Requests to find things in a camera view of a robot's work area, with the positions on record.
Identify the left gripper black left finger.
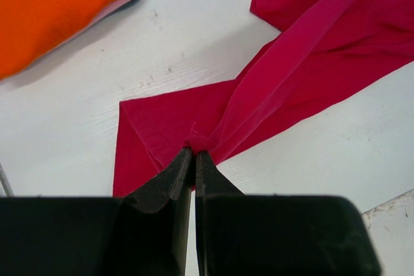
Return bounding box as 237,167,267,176
1,148,192,275

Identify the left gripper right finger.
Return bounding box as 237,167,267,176
195,152,382,275

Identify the red t-shirt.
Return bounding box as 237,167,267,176
113,0,413,197

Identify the white foam front board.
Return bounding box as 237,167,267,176
362,190,414,276

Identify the blue-grey folded t-shirt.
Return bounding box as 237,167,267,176
124,0,139,7

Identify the pink folded t-shirt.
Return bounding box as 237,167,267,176
0,0,144,83

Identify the orange folded t-shirt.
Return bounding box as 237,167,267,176
1,0,116,78

